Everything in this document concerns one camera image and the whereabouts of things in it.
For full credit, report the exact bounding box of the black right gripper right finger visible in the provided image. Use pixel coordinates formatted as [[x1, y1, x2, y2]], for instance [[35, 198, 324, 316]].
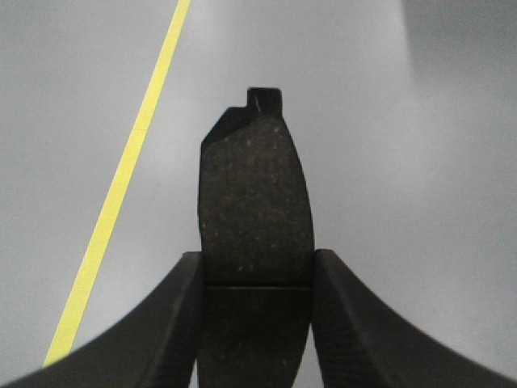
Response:
[[312, 249, 516, 387]]

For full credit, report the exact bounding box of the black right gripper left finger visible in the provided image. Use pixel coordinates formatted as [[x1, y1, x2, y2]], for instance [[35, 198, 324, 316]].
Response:
[[10, 252, 204, 388]]

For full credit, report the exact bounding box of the grey brake pad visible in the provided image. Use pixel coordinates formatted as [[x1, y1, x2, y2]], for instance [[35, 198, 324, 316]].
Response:
[[197, 87, 314, 387]]

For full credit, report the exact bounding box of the yellow floor tape strip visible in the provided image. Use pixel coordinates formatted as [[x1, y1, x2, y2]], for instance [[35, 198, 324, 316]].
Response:
[[43, 0, 191, 368]]

